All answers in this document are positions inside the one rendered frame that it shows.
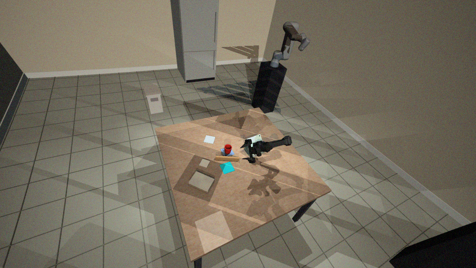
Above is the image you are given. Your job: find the red cup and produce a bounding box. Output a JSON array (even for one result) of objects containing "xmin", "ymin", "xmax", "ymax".
[{"xmin": 225, "ymin": 144, "xmax": 232, "ymax": 154}]

